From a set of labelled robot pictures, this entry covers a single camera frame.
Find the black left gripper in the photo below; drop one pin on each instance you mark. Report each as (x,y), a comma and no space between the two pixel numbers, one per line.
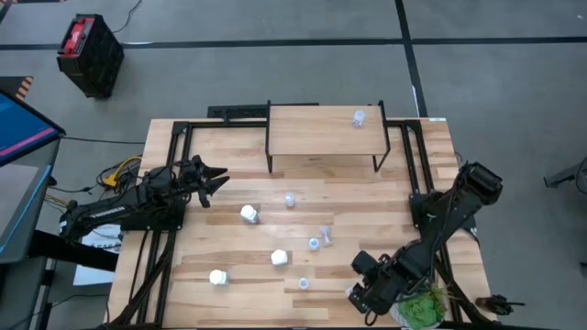
(195,176)

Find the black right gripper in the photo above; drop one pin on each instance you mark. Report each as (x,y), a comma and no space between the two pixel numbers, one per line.
(376,284)

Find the white labelled medicine bottle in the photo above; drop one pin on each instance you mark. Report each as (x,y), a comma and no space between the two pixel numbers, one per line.
(279,257)
(249,213)
(218,277)

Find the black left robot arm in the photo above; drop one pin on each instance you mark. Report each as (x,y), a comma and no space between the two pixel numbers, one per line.
(105,212)

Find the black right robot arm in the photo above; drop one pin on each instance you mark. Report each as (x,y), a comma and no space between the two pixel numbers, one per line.
(435,229)

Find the wooden shelf with black legs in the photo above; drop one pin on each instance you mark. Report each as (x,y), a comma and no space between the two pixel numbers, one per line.
(316,133)

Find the black power strip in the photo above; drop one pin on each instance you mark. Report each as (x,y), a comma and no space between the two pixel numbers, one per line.
(236,111)

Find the green succulent in white pot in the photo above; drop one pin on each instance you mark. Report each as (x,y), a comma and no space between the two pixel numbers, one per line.
(424,311)

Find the white paper sheet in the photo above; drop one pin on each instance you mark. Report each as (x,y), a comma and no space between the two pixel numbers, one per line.
(91,275)

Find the black support beam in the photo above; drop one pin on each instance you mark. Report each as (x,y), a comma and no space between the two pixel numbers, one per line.
(69,252)

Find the black and red crate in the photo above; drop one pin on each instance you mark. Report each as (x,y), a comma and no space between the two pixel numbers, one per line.
(91,59)

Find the grey cart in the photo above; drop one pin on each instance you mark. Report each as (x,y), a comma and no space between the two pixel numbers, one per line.
(23,206)

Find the blue screen monitor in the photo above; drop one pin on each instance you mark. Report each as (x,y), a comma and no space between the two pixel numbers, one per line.
(23,128)

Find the orange black striped board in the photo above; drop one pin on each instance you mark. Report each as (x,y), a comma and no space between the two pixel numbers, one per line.
(23,87)

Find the grey chair base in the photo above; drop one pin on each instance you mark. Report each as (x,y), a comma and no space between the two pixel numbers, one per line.
(566,175)

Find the black metal table frame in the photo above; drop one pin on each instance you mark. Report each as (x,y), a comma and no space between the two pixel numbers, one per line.
(206,124)

